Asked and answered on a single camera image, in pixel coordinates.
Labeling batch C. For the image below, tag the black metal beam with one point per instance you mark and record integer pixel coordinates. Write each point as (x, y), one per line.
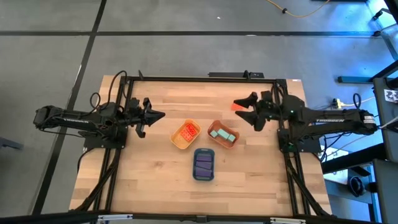
(351, 160)

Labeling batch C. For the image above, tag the silver metal bracket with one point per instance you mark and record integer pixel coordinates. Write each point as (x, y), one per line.
(287, 221)
(115, 217)

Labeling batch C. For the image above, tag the yellow plastic tray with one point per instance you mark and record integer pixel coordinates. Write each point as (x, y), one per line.
(178, 141)

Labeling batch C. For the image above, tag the metal cart frame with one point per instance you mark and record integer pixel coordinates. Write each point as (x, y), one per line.
(390, 34)

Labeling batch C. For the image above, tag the small black frame bracket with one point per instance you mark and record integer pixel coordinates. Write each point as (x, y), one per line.
(140, 74)

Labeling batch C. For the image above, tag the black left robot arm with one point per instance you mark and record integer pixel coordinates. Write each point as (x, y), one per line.
(74, 118)

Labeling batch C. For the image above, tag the blue metal floor beam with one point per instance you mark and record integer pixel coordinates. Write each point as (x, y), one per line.
(354, 79)

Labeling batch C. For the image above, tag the black and white tag marker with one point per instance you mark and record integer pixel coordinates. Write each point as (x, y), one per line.
(391, 96)

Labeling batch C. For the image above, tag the black aluminium table frame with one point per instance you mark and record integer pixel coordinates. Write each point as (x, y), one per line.
(202, 79)

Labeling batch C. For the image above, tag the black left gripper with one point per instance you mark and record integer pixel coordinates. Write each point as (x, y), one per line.
(138, 116)

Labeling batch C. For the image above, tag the orange studded block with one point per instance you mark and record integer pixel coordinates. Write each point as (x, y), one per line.
(191, 129)
(186, 135)
(236, 107)

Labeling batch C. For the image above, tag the dark grey panel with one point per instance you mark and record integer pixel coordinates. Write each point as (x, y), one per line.
(387, 193)

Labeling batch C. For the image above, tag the black table-level camera bar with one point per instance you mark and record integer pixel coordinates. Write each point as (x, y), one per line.
(230, 75)

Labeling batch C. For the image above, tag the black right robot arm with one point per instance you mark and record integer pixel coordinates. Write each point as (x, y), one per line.
(329, 121)

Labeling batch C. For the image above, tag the orange plastic tray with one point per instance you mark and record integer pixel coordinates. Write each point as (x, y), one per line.
(217, 141)

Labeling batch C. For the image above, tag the grey chair leg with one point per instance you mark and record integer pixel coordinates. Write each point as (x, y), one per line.
(9, 143)

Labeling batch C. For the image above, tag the blue plastic tray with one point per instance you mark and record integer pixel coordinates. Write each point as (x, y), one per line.
(203, 151)

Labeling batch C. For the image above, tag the black round device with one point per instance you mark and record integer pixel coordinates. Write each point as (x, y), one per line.
(356, 186)

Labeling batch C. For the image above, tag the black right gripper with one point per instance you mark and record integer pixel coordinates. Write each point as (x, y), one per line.
(269, 110)

